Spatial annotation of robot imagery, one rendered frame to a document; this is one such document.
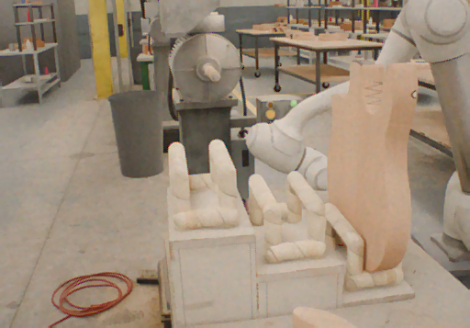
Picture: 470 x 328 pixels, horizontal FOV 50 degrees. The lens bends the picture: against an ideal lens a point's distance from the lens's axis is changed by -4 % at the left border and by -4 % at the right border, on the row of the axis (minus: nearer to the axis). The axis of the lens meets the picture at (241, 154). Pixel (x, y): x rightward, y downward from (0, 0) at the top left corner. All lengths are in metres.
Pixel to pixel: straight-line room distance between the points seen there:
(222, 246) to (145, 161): 3.81
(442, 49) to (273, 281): 0.72
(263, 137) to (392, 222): 0.67
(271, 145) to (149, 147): 3.21
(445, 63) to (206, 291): 0.82
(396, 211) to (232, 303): 0.33
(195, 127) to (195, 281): 1.24
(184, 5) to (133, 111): 3.00
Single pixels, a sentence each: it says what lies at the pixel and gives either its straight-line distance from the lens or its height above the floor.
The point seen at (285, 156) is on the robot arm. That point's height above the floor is 1.04.
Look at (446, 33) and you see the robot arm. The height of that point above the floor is 1.40.
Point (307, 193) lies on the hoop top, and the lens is 0.98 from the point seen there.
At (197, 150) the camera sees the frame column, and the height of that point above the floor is 0.91.
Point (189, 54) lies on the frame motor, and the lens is 1.89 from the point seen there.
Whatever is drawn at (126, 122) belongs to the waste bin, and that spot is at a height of 0.52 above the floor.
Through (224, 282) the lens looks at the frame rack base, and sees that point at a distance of 0.92.
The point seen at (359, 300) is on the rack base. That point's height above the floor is 0.94.
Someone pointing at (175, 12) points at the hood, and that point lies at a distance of 1.59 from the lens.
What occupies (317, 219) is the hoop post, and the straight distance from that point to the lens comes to 0.94.
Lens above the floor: 1.48
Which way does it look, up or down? 16 degrees down
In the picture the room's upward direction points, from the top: 2 degrees counter-clockwise
